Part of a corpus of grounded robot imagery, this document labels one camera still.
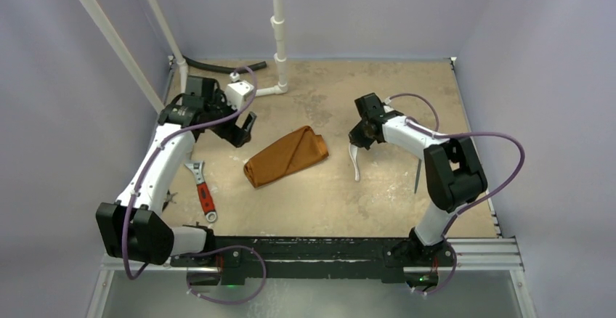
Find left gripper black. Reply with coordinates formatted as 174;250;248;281
205;90;255;147

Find white ceramic spoon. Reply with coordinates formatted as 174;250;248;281
349;144;361;182

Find orange cloth napkin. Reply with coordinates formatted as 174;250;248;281
243;126;329;188

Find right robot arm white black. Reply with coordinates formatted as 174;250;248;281
349;93;487;265

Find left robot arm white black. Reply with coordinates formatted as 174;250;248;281
95;76;256;266

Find small dark blue disc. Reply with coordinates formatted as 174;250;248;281
413;159;423;194

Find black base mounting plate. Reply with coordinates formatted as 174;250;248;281
170;236;454;285

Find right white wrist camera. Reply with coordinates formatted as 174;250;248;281
383;96;395;113

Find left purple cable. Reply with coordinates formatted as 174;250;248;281
121;65;267;306

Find purple cable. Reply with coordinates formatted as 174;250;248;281
384;92;527;298
121;65;267;306

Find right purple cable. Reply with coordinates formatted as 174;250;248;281
384;92;527;298

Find black corrugated hose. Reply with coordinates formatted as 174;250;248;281
182;54;268;76

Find red handled adjustable wrench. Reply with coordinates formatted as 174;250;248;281
185;160;218;224

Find black handled pliers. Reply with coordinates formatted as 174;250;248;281
162;190;177;211

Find white PVC pipe frame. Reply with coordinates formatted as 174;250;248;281
78;0;293;111

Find aluminium extrusion rail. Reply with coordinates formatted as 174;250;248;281
100;237;524;272

